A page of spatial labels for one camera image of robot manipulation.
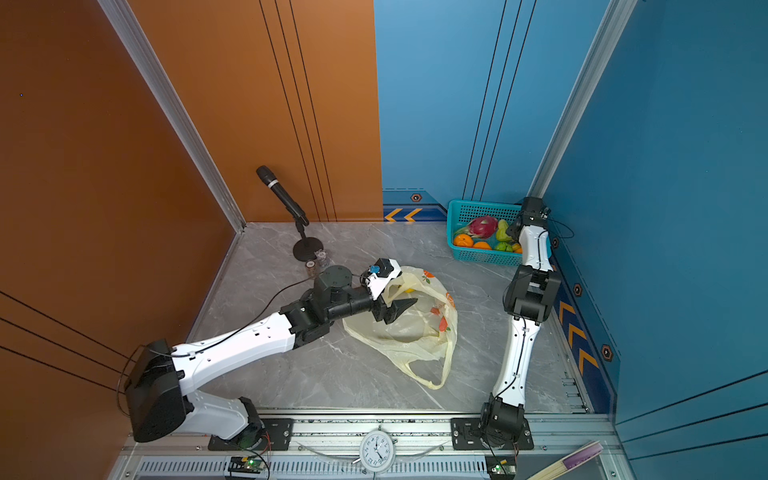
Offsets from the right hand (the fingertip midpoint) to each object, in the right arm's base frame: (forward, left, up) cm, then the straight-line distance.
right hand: (520, 232), depth 108 cm
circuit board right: (-68, +20, -11) cm, 72 cm away
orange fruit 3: (-6, +1, -2) cm, 7 cm away
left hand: (-36, +42, +20) cm, 59 cm away
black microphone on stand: (-3, +80, -4) cm, 80 cm away
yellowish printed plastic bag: (-37, +38, -6) cm, 53 cm away
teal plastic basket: (+12, +19, -1) cm, 23 cm away
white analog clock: (-66, +50, -4) cm, 82 cm away
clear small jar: (-9, +71, -2) cm, 72 cm away
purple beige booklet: (-69, +8, -8) cm, 70 cm away
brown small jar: (-15, +74, 0) cm, 75 cm away
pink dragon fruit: (+4, +13, -1) cm, 14 cm away
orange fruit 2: (-1, +20, -2) cm, 21 cm away
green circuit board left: (-68, +81, -8) cm, 106 cm away
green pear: (+2, +6, -3) cm, 7 cm away
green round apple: (-5, +7, -1) cm, 9 cm away
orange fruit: (-3, +14, -3) cm, 14 cm away
